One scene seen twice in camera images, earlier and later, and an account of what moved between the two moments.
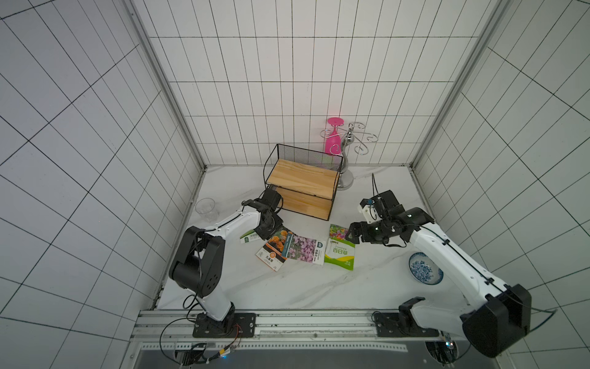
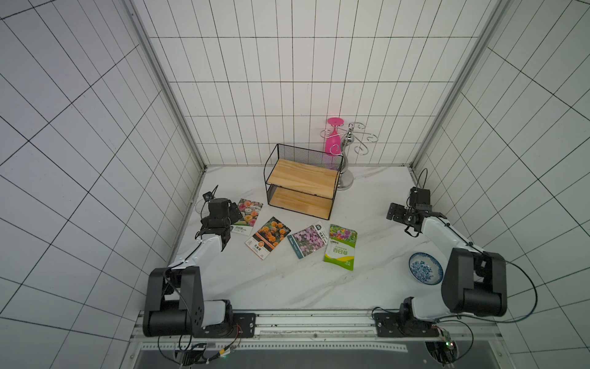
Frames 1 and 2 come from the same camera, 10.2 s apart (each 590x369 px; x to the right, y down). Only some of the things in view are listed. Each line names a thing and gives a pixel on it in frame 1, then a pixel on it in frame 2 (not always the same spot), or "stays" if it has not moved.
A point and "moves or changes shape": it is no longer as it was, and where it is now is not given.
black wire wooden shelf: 306,180 stays
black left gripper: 278,223 → 234,214
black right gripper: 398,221 → 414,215
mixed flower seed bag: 249,237 moves or changes shape
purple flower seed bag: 307,250 → 308,240
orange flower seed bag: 276,250 moves or changes shape
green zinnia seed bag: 339,250 stays
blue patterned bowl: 424,270 stays
